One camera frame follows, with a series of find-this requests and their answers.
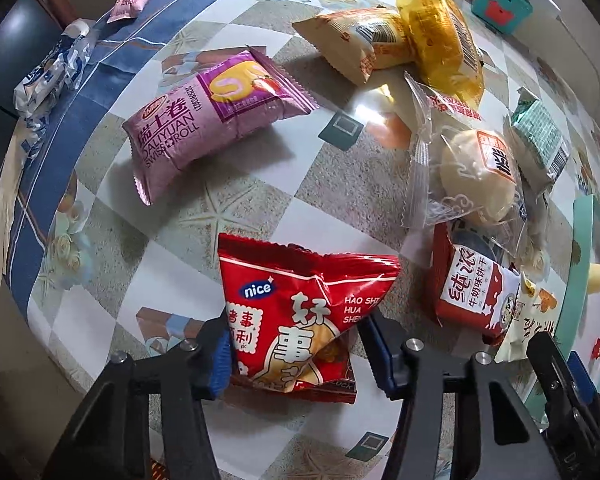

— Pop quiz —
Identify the pink swiss roll packet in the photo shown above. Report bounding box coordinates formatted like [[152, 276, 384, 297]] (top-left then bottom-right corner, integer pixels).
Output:
[[122, 47, 321, 206]]

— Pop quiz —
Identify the red white biscuit packet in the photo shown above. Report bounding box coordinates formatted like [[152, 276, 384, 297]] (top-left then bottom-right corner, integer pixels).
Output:
[[432, 222, 523, 341]]

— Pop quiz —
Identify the orange beige snack packet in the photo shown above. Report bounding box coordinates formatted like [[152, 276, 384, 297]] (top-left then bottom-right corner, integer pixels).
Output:
[[292, 6, 416, 85]]

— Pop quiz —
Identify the green cracker packet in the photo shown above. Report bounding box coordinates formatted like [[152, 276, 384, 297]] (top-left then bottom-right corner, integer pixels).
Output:
[[502, 87, 571, 193]]

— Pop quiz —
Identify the small pink snack packet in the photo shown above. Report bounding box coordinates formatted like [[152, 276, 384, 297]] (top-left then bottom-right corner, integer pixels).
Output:
[[106, 0, 163, 24]]

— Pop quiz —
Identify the dark cabinet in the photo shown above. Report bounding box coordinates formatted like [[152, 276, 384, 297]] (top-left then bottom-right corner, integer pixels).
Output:
[[0, 0, 76, 116]]

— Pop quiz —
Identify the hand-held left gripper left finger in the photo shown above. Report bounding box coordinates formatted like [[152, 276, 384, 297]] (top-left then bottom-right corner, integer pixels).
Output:
[[40, 317, 233, 480]]

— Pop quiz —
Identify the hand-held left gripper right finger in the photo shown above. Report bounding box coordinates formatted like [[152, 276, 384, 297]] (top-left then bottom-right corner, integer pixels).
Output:
[[357, 310, 566, 480]]

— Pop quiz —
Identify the teal box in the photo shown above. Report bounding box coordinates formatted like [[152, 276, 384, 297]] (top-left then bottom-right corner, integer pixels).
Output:
[[471, 0, 533, 36]]

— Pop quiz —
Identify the red triangular snack packet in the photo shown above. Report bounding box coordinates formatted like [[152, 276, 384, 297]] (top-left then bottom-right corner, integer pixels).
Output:
[[217, 232, 401, 406]]

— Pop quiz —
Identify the yellow snack packet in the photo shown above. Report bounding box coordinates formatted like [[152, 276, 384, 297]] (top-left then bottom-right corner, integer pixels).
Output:
[[391, 0, 485, 111]]

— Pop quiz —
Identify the teal tray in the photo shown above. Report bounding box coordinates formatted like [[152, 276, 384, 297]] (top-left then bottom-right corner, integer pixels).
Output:
[[525, 192, 600, 411]]

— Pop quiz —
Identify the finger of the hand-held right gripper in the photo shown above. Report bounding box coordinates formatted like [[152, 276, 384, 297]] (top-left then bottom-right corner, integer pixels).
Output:
[[567, 352, 600, 418], [527, 332, 600, 428]]

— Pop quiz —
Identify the cream snack packet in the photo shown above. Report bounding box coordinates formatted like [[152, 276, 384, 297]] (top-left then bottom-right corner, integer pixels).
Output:
[[495, 272, 558, 363]]

